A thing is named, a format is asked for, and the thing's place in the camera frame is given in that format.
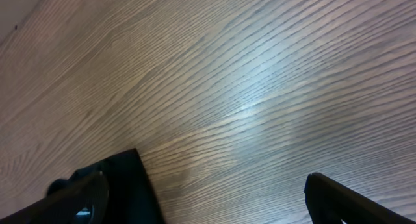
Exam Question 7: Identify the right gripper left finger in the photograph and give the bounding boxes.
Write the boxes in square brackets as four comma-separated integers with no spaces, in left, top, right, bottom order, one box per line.
[1,171,109,224]

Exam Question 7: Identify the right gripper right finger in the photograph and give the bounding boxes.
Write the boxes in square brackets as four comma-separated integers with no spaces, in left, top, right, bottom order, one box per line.
[304,173,415,224]

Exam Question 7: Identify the black polo shirt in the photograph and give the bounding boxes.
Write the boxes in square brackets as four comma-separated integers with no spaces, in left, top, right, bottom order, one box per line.
[45,148,166,224]

